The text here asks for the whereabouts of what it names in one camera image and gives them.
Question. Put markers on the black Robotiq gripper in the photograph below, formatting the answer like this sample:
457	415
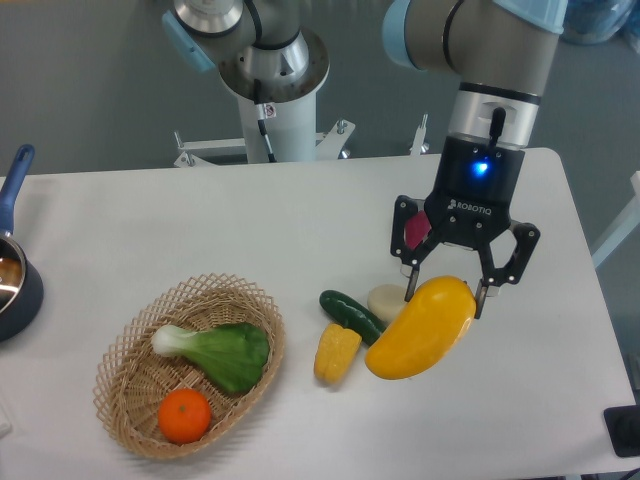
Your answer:
469	206

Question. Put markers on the yellow corn piece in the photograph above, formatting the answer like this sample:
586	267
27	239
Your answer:
335	354

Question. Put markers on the white frame right edge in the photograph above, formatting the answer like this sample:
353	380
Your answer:
619	228

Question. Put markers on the blue plastic bag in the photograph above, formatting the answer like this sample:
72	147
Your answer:
595	22

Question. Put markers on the yellow mango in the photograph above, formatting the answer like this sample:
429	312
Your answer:
438	315

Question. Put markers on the dark blue saucepan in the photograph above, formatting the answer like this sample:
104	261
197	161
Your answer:
22	290

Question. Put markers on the cream round cake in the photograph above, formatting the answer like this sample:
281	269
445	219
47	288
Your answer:
386	302

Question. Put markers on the black device at edge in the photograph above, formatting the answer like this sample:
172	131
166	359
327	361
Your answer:
622	423

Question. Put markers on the purple sweet potato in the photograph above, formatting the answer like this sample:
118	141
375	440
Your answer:
416	229

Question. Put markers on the orange tangerine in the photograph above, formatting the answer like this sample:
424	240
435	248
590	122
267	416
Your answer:
184	415

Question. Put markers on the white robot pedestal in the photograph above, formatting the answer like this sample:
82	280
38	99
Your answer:
276	94

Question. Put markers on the woven wicker basket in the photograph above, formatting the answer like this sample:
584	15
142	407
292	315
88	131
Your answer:
132	380

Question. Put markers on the green bok choy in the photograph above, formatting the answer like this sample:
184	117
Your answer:
232	356

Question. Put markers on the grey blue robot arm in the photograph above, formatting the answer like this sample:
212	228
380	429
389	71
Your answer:
502	52

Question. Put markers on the green cucumber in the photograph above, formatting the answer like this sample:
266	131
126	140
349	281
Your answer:
350	314

